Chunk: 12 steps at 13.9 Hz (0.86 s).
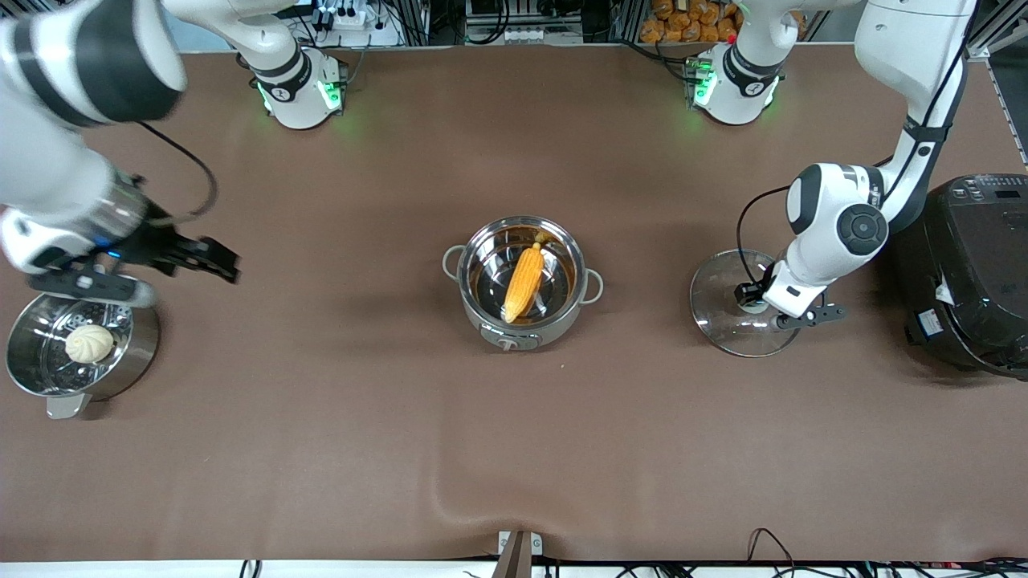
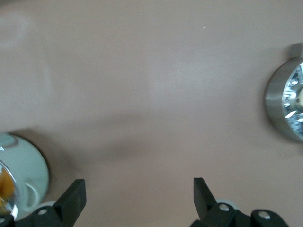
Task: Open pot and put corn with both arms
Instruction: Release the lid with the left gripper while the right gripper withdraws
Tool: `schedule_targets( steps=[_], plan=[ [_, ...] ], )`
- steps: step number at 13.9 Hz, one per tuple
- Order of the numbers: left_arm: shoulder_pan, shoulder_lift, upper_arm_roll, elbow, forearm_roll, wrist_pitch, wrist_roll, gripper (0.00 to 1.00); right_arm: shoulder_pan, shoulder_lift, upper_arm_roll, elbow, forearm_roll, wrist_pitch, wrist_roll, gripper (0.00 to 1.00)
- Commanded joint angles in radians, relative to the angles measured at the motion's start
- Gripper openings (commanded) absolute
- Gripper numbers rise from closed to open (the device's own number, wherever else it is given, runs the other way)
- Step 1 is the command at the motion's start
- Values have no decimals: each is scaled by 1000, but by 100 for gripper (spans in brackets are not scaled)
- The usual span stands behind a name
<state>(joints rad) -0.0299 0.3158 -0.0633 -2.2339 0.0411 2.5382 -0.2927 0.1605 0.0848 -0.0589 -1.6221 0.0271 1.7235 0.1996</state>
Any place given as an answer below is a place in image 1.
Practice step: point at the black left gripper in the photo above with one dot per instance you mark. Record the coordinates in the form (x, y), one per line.
(752, 292)

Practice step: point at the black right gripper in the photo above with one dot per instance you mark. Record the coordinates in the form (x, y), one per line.
(158, 243)

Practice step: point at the glass pot lid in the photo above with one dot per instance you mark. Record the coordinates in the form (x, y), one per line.
(723, 321)

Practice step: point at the yellow corn cob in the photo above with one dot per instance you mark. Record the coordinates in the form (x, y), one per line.
(524, 281)

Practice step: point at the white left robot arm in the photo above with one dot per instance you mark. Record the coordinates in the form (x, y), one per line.
(827, 233)

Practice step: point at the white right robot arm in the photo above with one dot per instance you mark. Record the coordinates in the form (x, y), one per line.
(48, 177)

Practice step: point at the stainless steel steamer pot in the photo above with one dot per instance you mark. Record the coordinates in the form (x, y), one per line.
(136, 337)

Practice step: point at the grey electric cooking pot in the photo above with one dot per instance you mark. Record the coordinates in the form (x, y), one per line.
(507, 342)

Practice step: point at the white steamed bun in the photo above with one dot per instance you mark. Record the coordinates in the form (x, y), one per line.
(89, 343)

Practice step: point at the black rice cooker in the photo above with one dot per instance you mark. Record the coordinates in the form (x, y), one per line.
(972, 273)

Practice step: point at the brown table mat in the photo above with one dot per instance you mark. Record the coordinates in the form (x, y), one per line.
(337, 449)

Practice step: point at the bag of orange buns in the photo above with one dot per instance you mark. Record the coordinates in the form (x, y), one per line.
(691, 20)

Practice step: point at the long white power strip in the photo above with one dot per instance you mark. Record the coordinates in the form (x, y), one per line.
(542, 34)

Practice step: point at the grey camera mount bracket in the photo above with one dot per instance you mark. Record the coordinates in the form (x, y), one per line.
(519, 554)

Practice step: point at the aluminium frame profile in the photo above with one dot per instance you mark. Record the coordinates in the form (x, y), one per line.
(1004, 32)

